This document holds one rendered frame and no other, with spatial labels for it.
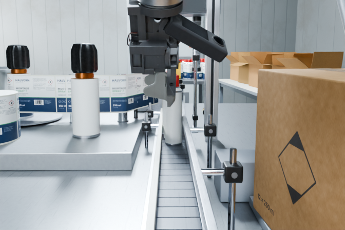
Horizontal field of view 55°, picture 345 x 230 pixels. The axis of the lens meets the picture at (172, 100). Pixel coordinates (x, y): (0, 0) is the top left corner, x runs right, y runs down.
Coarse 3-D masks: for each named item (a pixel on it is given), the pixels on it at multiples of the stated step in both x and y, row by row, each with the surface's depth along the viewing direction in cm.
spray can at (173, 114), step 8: (176, 80) 96; (176, 88) 96; (176, 96) 95; (176, 104) 96; (168, 112) 96; (176, 112) 96; (168, 120) 97; (176, 120) 96; (168, 128) 97; (176, 128) 97; (168, 136) 97; (176, 136) 97; (168, 144) 98; (176, 144) 97
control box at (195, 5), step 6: (186, 0) 118; (192, 0) 117; (198, 0) 116; (204, 0) 114; (186, 6) 119; (192, 6) 117; (198, 6) 116; (204, 6) 115; (186, 12) 120; (192, 12) 118; (198, 12) 117; (204, 12) 116
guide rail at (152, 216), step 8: (160, 112) 131; (160, 120) 116; (160, 128) 104; (160, 136) 94; (160, 144) 86; (160, 152) 82; (152, 176) 64; (152, 184) 60; (152, 192) 57; (152, 200) 54; (152, 208) 51; (152, 216) 48; (152, 224) 46
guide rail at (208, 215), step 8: (184, 112) 105; (184, 120) 93; (184, 128) 85; (192, 144) 69; (192, 152) 63; (192, 160) 59; (192, 168) 58; (200, 168) 55; (200, 176) 51; (200, 184) 48; (200, 192) 45; (200, 200) 44; (208, 200) 43; (208, 208) 41; (208, 216) 39; (208, 224) 37; (216, 224) 37
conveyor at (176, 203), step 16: (160, 160) 84; (176, 160) 84; (160, 176) 73; (176, 176) 73; (160, 192) 65; (176, 192) 65; (192, 192) 65; (160, 208) 58; (176, 208) 58; (192, 208) 58; (160, 224) 53; (176, 224) 53; (192, 224) 53
